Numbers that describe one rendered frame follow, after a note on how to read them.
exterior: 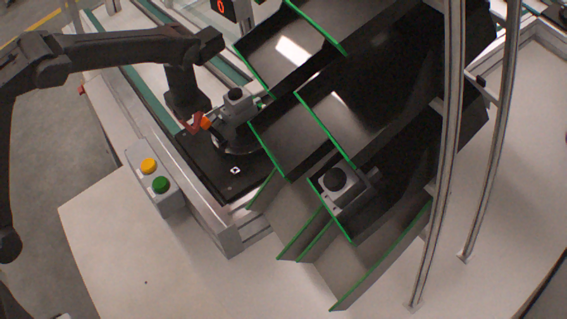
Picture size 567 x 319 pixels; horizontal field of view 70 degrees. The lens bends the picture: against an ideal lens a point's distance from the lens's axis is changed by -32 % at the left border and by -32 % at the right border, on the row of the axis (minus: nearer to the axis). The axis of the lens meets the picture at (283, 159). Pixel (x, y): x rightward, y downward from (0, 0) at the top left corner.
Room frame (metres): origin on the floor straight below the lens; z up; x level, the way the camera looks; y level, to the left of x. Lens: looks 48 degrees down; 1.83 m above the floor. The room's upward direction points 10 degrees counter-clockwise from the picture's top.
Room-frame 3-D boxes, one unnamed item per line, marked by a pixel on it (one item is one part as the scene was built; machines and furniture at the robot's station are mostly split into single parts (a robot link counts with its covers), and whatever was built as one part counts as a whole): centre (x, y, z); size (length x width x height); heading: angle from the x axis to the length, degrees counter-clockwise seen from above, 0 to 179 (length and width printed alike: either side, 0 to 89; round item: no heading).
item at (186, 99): (0.82, 0.16, 1.17); 0.10 x 0.07 x 0.07; 28
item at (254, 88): (1.00, 0.03, 0.97); 0.05 x 0.05 x 0.04; 28
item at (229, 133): (0.87, 0.07, 0.98); 0.14 x 0.14 x 0.02
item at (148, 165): (0.84, 0.30, 0.96); 0.04 x 0.04 x 0.02
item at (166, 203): (0.84, 0.30, 0.93); 0.21 x 0.07 x 0.06; 28
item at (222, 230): (1.04, 0.34, 0.91); 0.89 x 0.06 x 0.11; 28
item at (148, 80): (1.15, 0.19, 0.91); 0.84 x 0.28 x 0.10; 28
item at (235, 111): (0.88, 0.06, 1.06); 0.08 x 0.04 x 0.07; 118
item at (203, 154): (0.87, 0.07, 0.96); 0.24 x 0.24 x 0.02; 28
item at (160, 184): (0.78, 0.27, 0.96); 0.04 x 0.04 x 0.02
